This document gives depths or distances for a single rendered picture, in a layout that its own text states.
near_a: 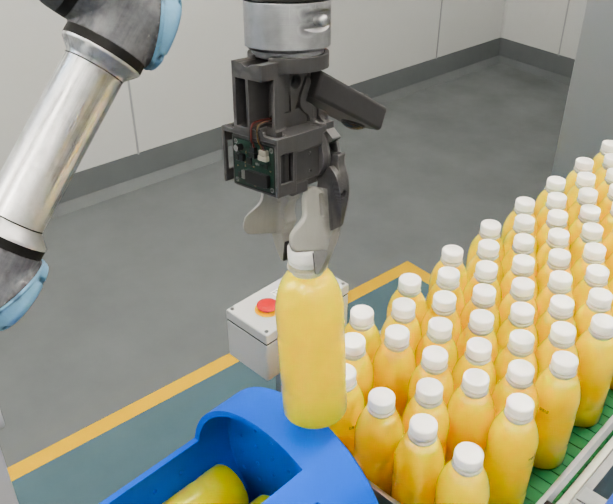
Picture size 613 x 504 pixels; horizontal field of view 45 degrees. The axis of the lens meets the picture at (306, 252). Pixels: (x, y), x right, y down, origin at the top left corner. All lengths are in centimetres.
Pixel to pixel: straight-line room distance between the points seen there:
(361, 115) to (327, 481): 40
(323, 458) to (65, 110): 56
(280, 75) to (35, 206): 51
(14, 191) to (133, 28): 27
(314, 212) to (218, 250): 274
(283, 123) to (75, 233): 306
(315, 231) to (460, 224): 298
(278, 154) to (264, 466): 53
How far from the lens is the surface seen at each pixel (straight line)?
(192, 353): 287
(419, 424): 106
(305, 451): 86
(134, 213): 377
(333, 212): 69
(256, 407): 91
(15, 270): 106
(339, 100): 69
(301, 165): 66
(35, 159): 105
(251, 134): 64
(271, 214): 74
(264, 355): 124
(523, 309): 129
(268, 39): 64
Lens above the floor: 187
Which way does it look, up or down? 34 degrees down
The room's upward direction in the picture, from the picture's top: straight up
